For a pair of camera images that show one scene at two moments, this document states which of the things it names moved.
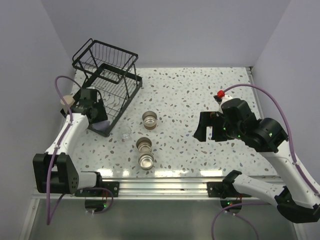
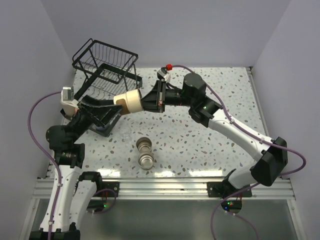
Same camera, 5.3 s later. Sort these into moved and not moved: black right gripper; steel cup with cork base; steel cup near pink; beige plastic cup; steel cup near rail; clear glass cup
Moved: black right gripper; steel cup with cork base
Not moved: steel cup near rail; clear glass cup; steel cup near pink; beige plastic cup
